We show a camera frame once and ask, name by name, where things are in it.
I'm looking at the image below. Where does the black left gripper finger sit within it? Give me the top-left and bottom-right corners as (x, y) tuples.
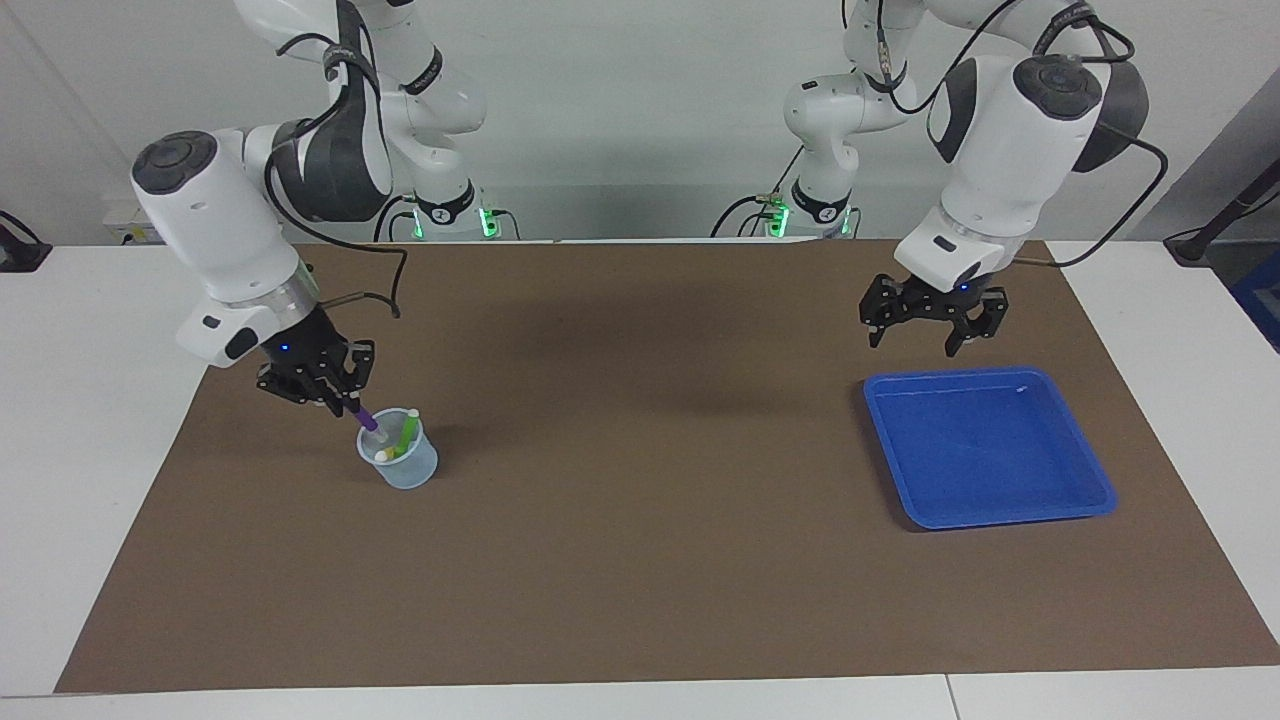
(859, 275), (901, 350)
(945, 287), (1010, 359)

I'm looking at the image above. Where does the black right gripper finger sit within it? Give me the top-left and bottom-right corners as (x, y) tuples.
(256, 375), (346, 418)
(340, 340), (377, 409)

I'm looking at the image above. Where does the clear plastic cup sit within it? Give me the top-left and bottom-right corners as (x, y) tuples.
(357, 407), (439, 491)

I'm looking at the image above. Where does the blue plastic tray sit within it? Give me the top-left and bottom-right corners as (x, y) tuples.
(863, 366), (1119, 531)

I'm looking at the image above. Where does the black stand with pole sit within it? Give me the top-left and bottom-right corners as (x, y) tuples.
(1165, 160), (1280, 269)

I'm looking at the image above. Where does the blue box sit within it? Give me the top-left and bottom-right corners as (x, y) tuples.
(1232, 272), (1280, 353)

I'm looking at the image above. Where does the black stand base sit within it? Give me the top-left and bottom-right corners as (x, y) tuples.
(0, 210), (53, 273)

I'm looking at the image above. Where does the brown paper table mat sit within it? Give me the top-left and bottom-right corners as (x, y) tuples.
(55, 238), (1280, 694)

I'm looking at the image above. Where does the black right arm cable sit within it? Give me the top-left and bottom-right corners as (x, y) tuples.
(262, 30), (416, 319)

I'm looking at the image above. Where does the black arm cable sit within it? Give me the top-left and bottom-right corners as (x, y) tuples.
(262, 30), (416, 319)
(850, 0), (1171, 269)

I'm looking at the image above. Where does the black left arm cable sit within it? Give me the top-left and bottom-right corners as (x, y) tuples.
(850, 0), (1171, 269)

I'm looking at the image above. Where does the black velcro cable strap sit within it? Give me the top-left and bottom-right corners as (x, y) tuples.
(405, 45), (447, 96)
(1035, 5), (1096, 49)

